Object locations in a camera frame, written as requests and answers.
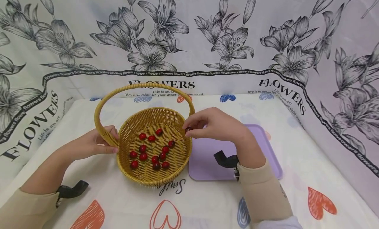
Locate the person's right forearm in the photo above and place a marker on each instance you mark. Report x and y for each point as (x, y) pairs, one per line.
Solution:
(260, 186)

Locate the black wrist band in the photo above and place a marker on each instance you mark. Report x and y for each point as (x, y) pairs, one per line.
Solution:
(226, 159)
(69, 191)

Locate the single dark cherry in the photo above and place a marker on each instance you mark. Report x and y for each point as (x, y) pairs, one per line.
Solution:
(187, 130)

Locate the purple plastic tray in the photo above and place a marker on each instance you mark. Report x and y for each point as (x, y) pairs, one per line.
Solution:
(207, 163)

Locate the person's left hand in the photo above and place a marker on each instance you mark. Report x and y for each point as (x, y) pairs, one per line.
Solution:
(86, 145)

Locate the person's right thumb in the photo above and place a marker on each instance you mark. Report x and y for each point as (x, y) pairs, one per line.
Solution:
(201, 134)

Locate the person's left thumb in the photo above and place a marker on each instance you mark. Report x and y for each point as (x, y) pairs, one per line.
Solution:
(108, 150)

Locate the person's right index finger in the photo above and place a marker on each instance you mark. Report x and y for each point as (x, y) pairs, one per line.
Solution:
(194, 122)

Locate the person's right middle finger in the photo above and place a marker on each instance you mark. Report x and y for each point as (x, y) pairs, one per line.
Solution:
(204, 113)

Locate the cluster of red cherries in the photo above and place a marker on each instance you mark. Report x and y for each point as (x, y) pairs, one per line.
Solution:
(143, 156)

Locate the person's left forearm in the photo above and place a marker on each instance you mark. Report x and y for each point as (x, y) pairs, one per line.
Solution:
(32, 196)

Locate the person's left index finger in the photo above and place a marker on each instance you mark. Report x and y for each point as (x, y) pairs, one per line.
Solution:
(109, 132)

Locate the person's right hand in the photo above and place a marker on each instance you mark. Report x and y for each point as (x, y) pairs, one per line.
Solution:
(222, 127)

